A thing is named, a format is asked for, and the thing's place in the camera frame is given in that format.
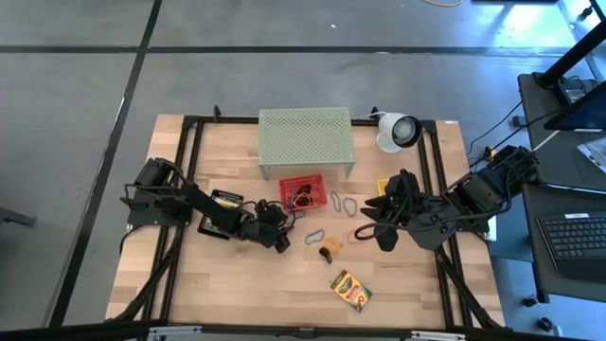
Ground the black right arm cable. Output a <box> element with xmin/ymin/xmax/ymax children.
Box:
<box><xmin>353</xmin><ymin>222</ymin><xmax>413</xmax><ymax>242</ymax></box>

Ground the red plastic basket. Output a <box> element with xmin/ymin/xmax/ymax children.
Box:
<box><xmin>278</xmin><ymin>173</ymin><xmax>330</xmax><ymax>213</ymax></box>

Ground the black frame crossbar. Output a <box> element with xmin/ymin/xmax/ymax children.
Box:
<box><xmin>0</xmin><ymin>320</ymin><xmax>606</xmax><ymax>341</ymax></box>

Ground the green perforated metal shelf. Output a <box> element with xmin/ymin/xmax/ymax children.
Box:
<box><xmin>258</xmin><ymin>106</ymin><xmax>357</xmax><ymax>181</ymax></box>

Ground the black monitor screen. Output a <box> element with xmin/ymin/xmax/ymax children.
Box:
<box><xmin>543</xmin><ymin>79</ymin><xmax>606</xmax><ymax>135</ymax></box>

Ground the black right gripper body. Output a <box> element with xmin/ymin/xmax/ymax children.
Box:
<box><xmin>373</xmin><ymin>169</ymin><xmax>425</xmax><ymax>252</ymax></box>

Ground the clear plastic sheet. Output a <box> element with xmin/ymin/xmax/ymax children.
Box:
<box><xmin>576</xmin><ymin>135</ymin><xmax>606</xmax><ymax>174</ymax></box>

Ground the silver metal bracket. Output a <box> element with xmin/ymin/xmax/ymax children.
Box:
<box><xmin>148</xmin><ymin>325</ymin><xmax>204</xmax><ymax>341</ymax></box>
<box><xmin>410</xmin><ymin>330</ymin><xmax>468</xmax><ymax>341</ymax></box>

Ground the black plastic basket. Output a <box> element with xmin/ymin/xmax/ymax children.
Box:
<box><xmin>196</xmin><ymin>188</ymin><xmax>248</xmax><ymax>241</ymax></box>

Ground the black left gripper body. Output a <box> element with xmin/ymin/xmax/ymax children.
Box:
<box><xmin>245</xmin><ymin>202</ymin><xmax>291</xmax><ymax>248</ymax></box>

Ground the grey furniture foot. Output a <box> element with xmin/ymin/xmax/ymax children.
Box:
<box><xmin>0</xmin><ymin>206</ymin><xmax>38</xmax><ymax>228</ymax></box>

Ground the yellow floor cable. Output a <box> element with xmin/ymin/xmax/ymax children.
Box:
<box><xmin>419</xmin><ymin>0</ymin><xmax>466</xmax><ymax>9</ymax></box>

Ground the black aluminium table frame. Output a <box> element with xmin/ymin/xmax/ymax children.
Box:
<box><xmin>106</xmin><ymin>104</ymin><xmax>506</xmax><ymax>332</ymax></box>

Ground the black stand pole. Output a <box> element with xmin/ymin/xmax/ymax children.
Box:
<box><xmin>534</xmin><ymin>18</ymin><xmax>606</xmax><ymax>89</ymax></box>

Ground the black laptop keyboard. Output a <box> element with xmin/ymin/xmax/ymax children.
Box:
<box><xmin>537</xmin><ymin>211</ymin><xmax>606</xmax><ymax>281</ymax></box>

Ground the Crayola crayon box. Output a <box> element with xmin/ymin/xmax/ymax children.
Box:
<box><xmin>330</xmin><ymin>269</ymin><xmax>374</xmax><ymax>314</ymax></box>
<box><xmin>202</xmin><ymin>196</ymin><xmax>241</xmax><ymax>238</ymax></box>

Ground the black side desk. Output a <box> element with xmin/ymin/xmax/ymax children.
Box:
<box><xmin>517</xmin><ymin>71</ymin><xmax>606</xmax><ymax>190</ymax></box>
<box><xmin>520</xmin><ymin>183</ymin><xmax>606</xmax><ymax>304</ymax></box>

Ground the black power adapter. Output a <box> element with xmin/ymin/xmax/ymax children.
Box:
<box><xmin>557</xmin><ymin>77</ymin><xmax>591</xmax><ymax>104</ymax></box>

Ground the yellow silicone wristband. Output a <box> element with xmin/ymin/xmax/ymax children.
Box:
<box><xmin>323</xmin><ymin>236</ymin><xmax>344</xmax><ymax>256</ymax></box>

